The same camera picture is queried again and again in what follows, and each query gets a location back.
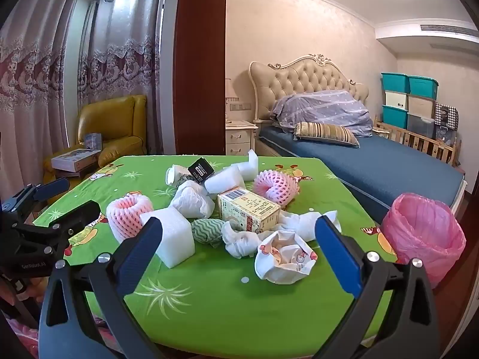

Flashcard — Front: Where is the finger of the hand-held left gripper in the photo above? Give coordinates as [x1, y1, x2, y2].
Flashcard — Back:
[14, 200, 101, 245]
[5, 177, 71, 211]

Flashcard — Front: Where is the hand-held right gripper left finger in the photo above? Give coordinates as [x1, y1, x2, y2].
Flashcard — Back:
[38, 216, 165, 359]

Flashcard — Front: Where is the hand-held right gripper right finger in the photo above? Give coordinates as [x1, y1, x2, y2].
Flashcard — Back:
[312, 215, 440, 359]

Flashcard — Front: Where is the pink foam fruit net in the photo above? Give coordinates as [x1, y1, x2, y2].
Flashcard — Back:
[253, 170, 301, 206]
[106, 192, 154, 244]

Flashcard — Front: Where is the bin with pink bag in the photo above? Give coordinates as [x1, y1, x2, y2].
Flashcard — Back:
[380, 192, 466, 288]

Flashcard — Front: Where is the black product box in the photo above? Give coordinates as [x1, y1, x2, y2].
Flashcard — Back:
[187, 157, 215, 185]

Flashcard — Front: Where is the large white foam block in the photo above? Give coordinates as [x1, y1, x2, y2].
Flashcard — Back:
[140, 206, 196, 269]

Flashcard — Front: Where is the flat cardboard box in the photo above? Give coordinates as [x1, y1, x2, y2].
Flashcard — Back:
[50, 149, 101, 173]

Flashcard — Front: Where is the crumpled printed paper bag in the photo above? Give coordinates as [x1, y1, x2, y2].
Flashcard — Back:
[254, 231, 318, 285]

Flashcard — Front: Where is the green wavy wrapper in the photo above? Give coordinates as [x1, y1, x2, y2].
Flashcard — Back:
[191, 218, 225, 248]

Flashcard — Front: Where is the crumpled white plastic bag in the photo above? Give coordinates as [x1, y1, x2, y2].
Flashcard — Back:
[169, 179, 216, 219]

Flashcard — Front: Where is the white paper cup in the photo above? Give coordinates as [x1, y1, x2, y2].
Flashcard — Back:
[166, 165, 190, 187]

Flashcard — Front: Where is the yellow leather armchair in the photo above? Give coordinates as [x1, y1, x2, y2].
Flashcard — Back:
[43, 95, 147, 195]

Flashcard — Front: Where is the green printed tablecloth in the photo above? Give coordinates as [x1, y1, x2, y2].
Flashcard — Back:
[32, 155, 397, 348]

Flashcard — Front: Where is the yellow carton box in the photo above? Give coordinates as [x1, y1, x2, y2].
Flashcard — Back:
[217, 186, 281, 234]

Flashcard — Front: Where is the blue mattress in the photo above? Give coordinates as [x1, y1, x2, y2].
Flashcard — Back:
[258, 125, 466, 225]

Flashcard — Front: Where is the lace patterned curtain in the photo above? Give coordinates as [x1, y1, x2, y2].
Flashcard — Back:
[78, 0, 166, 155]
[0, 0, 81, 195]

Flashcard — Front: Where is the striped pillow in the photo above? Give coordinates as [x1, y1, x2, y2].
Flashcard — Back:
[293, 121, 360, 147]

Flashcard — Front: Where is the bent white foam strip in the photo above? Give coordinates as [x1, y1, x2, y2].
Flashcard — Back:
[230, 149, 260, 182]

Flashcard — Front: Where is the white nightstand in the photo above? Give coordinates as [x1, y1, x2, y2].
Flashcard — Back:
[225, 120, 259, 156]

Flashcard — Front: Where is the purple striped quilt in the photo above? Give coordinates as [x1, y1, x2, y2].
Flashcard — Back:
[270, 90, 374, 138]

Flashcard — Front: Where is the teal storage box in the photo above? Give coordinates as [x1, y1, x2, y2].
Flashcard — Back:
[381, 73, 410, 92]
[382, 105, 408, 130]
[408, 76, 438, 100]

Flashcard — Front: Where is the grey clear storage box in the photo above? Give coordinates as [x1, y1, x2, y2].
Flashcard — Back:
[407, 114, 436, 139]

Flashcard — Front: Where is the white storage box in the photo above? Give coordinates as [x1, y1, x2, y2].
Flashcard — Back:
[385, 90, 409, 108]

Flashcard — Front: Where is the beige storage box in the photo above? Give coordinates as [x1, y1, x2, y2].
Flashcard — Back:
[408, 95, 436, 118]

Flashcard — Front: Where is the checkered bag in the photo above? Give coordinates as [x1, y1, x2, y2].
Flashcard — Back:
[435, 103, 459, 130]

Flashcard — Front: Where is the beige tufted headboard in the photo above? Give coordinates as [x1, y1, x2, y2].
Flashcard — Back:
[249, 53, 369, 124]

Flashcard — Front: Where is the brown wooden panel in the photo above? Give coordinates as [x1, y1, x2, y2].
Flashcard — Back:
[172, 0, 228, 156]

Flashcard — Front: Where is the air conditioner vent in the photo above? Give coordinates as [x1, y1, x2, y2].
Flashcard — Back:
[419, 24, 479, 33]

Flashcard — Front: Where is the wooden crib rail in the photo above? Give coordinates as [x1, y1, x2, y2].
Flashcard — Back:
[376, 121, 463, 167]

